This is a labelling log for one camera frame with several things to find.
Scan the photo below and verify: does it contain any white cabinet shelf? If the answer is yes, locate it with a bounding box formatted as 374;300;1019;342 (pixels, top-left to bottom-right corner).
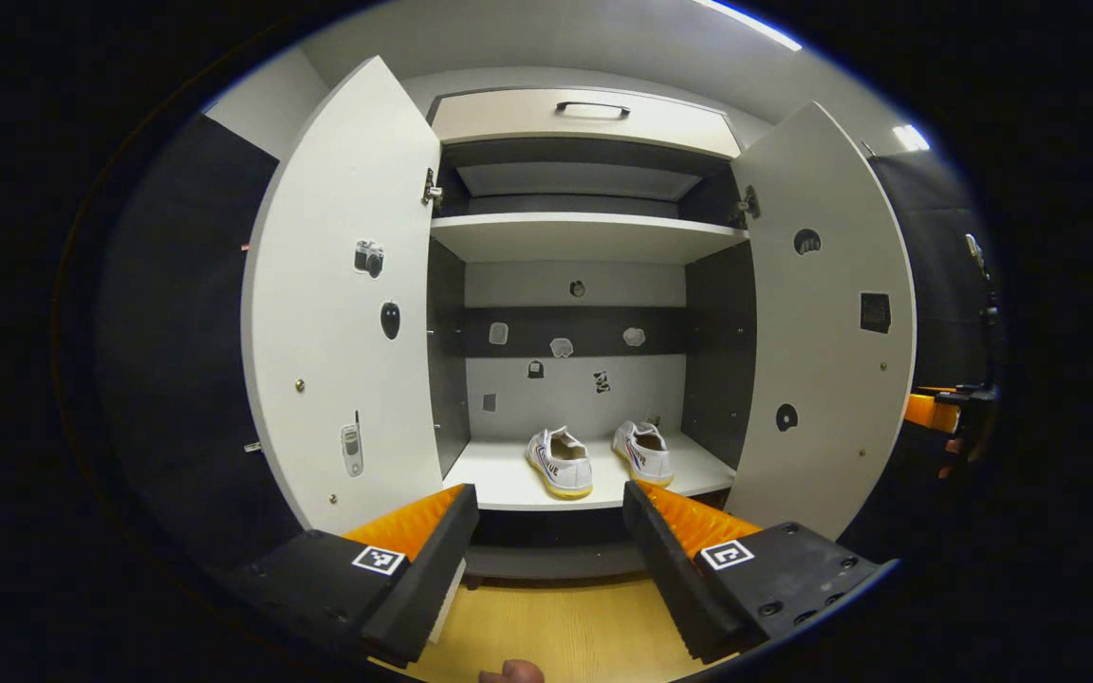
442;432;737;513
430;212;749;265

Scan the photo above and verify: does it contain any white shoe cabinet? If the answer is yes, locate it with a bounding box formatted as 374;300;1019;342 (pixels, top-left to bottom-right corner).
241;55;917;646

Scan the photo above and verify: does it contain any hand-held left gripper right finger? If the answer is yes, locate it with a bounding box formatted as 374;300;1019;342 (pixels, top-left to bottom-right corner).
622;479;894;665

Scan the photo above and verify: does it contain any beige cabinet drawer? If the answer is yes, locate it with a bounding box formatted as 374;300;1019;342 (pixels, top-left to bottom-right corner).
430;88;745;160

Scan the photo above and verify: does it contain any white cabinet door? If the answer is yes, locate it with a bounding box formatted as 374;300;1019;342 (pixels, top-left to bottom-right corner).
241;55;468;646
725;102;917;542

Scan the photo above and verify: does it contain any black backdrop cloth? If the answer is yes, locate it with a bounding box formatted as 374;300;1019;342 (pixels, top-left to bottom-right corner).
869;152;1003;532
96;114;306;570

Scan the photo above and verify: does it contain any white shoe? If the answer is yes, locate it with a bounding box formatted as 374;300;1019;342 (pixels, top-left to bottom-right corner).
611;420;676;489
524;426;595;501

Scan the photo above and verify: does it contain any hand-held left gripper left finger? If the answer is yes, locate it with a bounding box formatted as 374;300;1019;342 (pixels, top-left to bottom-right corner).
224;484;481;668

